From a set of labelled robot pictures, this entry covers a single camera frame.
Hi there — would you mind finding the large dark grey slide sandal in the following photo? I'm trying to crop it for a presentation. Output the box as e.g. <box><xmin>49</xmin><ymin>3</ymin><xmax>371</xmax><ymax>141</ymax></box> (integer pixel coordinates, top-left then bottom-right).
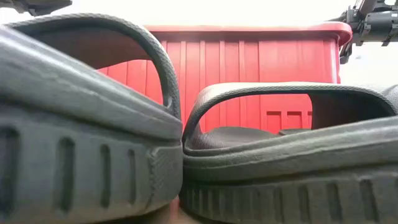
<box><xmin>0</xmin><ymin>12</ymin><xmax>184</xmax><ymax>224</ymax></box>

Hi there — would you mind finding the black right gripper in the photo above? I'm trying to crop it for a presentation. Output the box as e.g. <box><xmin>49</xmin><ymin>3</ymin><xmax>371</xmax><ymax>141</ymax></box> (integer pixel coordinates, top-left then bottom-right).
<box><xmin>328</xmin><ymin>7</ymin><xmax>398</xmax><ymax>65</ymax></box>

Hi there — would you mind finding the red plastic bin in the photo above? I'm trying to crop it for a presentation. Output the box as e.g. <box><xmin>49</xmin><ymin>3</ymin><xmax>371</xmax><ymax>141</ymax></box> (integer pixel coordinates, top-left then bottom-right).
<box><xmin>98</xmin><ymin>21</ymin><xmax>354</xmax><ymax>135</ymax></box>

